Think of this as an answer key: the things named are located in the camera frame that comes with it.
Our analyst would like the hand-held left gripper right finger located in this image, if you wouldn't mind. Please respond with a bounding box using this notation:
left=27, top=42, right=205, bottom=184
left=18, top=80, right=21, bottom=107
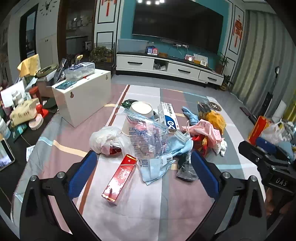
left=186, top=150, right=267, bottom=241

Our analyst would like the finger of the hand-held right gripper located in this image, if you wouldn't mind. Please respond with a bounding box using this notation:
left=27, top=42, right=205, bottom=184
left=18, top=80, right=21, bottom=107
left=238, top=140, right=289, bottom=168

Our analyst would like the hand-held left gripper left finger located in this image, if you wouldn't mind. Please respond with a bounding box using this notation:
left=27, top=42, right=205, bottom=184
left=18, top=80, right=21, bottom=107
left=20, top=151, right=102, bottom=241

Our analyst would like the red wrapper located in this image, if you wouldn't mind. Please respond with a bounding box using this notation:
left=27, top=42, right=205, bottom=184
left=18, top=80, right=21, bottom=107
left=192, top=134, right=210, bottom=156

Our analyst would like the pink plastic bag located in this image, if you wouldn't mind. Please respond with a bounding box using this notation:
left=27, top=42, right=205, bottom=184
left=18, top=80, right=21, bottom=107
left=181, top=119, right=223, bottom=149

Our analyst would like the blue cloth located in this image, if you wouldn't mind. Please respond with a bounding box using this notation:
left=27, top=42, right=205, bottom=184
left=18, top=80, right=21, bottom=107
left=181, top=106, right=200, bottom=127

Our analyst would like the white and blue medicine box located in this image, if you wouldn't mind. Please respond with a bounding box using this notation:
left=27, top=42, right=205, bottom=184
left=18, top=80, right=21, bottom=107
left=158, top=101, right=180, bottom=133

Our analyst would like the person's right hand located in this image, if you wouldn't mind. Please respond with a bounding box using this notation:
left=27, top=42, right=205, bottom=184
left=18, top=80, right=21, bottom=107
left=265, top=189, right=295, bottom=216

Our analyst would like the black wrapper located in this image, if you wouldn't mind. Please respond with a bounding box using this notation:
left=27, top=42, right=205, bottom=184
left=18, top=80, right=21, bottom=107
left=177, top=153, right=199, bottom=182

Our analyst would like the red and orange box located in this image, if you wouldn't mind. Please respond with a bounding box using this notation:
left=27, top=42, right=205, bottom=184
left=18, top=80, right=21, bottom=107
left=248, top=116, right=273, bottom=145

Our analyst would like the white shopping bag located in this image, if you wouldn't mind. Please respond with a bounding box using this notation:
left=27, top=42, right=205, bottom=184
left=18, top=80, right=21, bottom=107
left=260, top=120, right=292, bottom=145

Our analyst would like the blue face mask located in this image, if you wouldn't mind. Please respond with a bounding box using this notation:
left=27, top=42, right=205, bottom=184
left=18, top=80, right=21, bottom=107
left=139, top=131, right=193, bottom=186

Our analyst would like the red carton box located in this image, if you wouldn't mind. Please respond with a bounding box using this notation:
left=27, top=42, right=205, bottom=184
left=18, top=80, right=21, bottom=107
left=102, top=154, right=138, bottom=205

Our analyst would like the white plastic bag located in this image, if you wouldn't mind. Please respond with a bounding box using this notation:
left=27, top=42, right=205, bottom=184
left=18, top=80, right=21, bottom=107
left=89, top=126, right=132, bottom=156

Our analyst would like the orange plastic bag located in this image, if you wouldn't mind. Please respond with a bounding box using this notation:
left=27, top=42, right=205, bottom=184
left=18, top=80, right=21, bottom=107
left=205, top=111, right=227, bottom=136

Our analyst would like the dark snack wrapper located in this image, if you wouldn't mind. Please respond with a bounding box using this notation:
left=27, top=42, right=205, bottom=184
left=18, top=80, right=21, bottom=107
left=197, top=101, right=212, bottom=118

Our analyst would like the clear zip bag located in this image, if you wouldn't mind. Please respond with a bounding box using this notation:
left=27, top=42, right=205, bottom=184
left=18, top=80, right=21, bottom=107
left=116, top=109, right=176, bottom=169

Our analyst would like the pink round container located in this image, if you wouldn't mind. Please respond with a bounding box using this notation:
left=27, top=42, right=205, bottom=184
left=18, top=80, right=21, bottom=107
left=29, top=115, right=44, bottom=129

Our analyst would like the white wooden box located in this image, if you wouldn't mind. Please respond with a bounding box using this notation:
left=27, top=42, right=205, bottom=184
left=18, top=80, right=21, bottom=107
left=51, top=68, right=112, bottom=128

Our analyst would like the small potted plant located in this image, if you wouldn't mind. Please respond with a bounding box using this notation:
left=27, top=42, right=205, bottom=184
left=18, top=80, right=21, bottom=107
left=220, top=74, right=234, bottom=91

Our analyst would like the tablet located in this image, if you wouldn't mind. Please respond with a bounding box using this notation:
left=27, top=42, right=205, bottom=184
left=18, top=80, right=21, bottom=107
left=0, top=138, right=16, bottom=172

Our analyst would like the green wrapper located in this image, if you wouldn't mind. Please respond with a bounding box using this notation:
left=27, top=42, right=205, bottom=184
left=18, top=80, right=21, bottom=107
left=121, top=99, right=139, bottom=109

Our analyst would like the beige sack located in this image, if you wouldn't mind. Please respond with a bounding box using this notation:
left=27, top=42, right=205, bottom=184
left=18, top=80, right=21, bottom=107
left=10, top=98, right=40, bottom=127

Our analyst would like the white paper cup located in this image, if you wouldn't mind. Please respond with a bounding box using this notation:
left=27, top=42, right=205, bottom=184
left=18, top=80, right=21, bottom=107
left=121, top=101, right=154, bottom=137

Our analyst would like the teal flat box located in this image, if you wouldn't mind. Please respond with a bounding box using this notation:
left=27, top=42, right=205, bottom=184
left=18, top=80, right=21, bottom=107
left=55, top=81, right=78, bottom=90

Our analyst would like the red jar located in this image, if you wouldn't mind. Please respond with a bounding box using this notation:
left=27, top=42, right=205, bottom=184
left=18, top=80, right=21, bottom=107
left=29, top=86, right=43, bottom=105

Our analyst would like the tall potted plant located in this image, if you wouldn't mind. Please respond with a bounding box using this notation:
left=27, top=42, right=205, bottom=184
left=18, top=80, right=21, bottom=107
left=216, top=52, right=230, bottom=75

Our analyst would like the clear plastic container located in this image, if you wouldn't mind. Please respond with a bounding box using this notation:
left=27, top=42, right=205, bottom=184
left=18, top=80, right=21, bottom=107
left=64, top=62, right=96, bottom=80

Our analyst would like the grey and yellow curtain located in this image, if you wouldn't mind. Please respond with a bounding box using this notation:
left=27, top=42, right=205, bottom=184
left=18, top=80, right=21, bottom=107
left=231, top=10, right=296, bottom=121

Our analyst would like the pink box and white card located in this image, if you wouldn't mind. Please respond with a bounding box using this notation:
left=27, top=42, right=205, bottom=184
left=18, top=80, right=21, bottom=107
left=184, top=53, right=208, bottom=67

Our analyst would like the large potted plant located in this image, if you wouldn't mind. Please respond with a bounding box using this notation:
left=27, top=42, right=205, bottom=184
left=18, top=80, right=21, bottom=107
left=89, top=42, right=116, bottom=63

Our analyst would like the white television cabinet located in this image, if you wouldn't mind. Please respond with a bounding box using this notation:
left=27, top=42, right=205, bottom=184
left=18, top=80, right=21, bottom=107
left=116, top=52, right=225, bottom=87

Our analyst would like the yellow cloth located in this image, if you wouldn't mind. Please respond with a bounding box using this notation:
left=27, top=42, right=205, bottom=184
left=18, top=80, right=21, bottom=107
left=17, top=54, right=41, bottom=78

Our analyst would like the red knot decoration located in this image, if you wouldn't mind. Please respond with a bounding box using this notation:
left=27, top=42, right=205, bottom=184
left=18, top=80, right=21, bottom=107
left=232, top=15, right=244, bottom=48
left=102, top=0, right=117, bottom=16

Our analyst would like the clear storage box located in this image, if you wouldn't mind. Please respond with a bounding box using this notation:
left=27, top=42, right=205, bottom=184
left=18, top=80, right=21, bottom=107
left=117, top=39, right=149, bottom=54

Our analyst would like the dark display cabinet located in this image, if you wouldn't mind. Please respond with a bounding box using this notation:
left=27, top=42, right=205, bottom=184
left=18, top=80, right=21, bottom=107
left=58, top=0, right=96, bottom=63

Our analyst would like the black television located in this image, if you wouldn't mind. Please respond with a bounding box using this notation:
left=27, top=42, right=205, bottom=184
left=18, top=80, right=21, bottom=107
left=132, top=3, right=224, bottom=54

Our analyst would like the wall clock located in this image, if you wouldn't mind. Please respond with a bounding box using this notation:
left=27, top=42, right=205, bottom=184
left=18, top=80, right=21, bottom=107
left=39, top=0, right=59, bottom=13

